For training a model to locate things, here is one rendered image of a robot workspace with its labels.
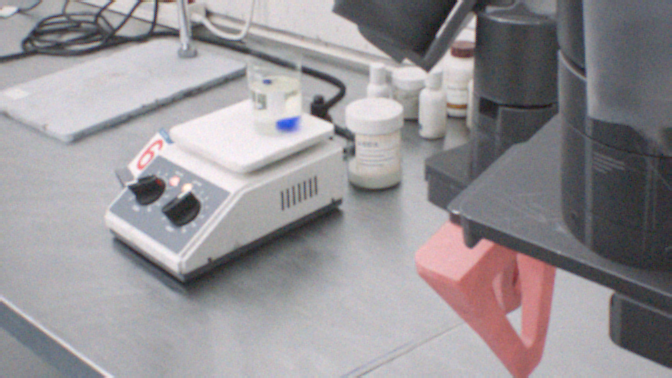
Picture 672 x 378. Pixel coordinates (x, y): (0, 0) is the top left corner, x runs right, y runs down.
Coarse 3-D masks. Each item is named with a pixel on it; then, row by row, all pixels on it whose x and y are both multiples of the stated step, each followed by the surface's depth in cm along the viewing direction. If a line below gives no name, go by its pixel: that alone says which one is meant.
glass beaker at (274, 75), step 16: (256, 48) 87; (256, 64) 83; (272, 64) 82; (288, 64) 87; (256, 80) 83; (272, 80) 83; (288, 80) 83; (256, 96) 84; (272, 96) 84; (288, 96) 84; (256, 112) 85; (272, 112) 84; (288, 112) 85; (256, 128) 86; (272, 128) 85; (288, 128) 85
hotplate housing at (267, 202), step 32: (192, 160) 86; (288, 160) 85; (320, 160) 86; (256, 192) 82; (288, 192) 85; (320, 192) 88; (128, 224) 84; (224, 224) 80; (256, 224) 83; (288, 224) 87; (160, 256) 81; (192, 256) 79; (224, 256) 82
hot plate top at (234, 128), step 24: (192, 120) 90; (216, 120) 90; (240, 120) 89; (312, 120) 89; (192, 144) 85; (216, 144) 85; (240, 144) 85; (264, 144) 84; (288, 144) 84; (312, 144) 86; (240, 168) 81
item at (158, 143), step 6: (156, 138) 100; (162, 138) 99; (150, 144) 100; (156, 144) 99; (162, 144) 98; (144, 150) 100; (150, 150) 99; (156, 150) 98; (138, 156) 100; (144, 156) 99; (150, 156) 98; (138, 162) 99; (144, 162) 98; (138, 168) 99
